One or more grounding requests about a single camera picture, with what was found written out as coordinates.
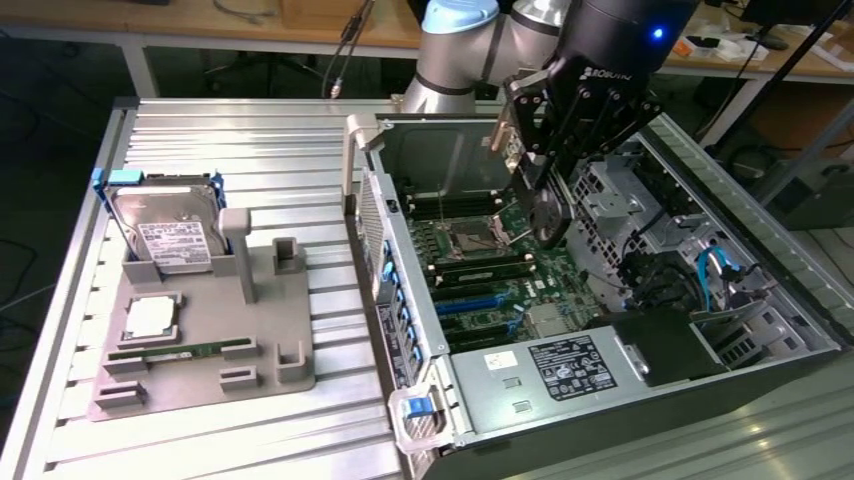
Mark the grey metal disk bay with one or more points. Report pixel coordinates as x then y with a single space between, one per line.
614 205

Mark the green RAM stick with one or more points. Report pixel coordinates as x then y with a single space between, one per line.
174 352

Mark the silver CPU chip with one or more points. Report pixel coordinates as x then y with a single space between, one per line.
153 317

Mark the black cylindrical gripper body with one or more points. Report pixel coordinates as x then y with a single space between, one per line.
614 40

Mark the metal socket cover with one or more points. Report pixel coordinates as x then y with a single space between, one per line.
510 227

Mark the blue expansion slot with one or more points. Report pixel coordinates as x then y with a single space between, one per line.
467 304

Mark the CPU socket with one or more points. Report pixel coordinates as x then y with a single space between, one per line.
470 240

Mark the black chair base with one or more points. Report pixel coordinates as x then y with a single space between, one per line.
267 70

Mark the black installed RAM stick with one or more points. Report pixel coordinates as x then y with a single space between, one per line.
481 272

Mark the wooden desk white legs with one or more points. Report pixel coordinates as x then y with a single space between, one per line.
201 25

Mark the black monitor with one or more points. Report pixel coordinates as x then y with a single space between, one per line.
774 10

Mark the grey plastic parts rack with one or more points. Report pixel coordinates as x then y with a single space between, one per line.
201 320

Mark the small orange item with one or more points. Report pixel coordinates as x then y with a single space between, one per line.
682 47

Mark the black slanted pole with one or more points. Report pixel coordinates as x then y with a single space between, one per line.
765 80

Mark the thin metal locking lever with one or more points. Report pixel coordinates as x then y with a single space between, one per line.
443 205

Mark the black box on floor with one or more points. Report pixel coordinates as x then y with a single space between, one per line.
814 200

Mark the white box with black item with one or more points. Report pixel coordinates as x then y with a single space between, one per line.
717 47

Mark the round cooler fan part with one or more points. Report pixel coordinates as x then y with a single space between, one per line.
554 215

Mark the open black PC case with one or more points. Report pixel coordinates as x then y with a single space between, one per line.
434 150

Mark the silver chipset heatsink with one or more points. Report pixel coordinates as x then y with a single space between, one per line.
548 322

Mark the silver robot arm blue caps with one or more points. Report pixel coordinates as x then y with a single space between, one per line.
454 60

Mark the grey power supply with label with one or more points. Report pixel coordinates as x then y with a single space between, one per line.
494 395

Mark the hard disk in blue carrier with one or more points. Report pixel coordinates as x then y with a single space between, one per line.
161 215

